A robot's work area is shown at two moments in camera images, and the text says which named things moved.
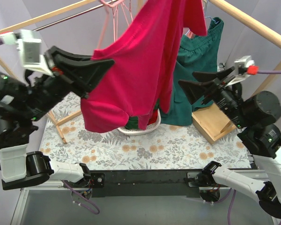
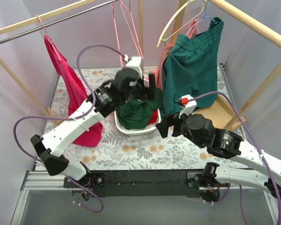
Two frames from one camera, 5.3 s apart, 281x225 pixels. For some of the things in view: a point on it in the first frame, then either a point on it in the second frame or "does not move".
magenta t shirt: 139,84 → 76,92
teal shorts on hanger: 198,54 does not move
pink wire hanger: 114,16 → 121,56
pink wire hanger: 114,9 → 48,37
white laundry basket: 151,128 does not move
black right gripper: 215,87 → 172,125
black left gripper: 61,77 → 145,87
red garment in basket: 153,117 does not move
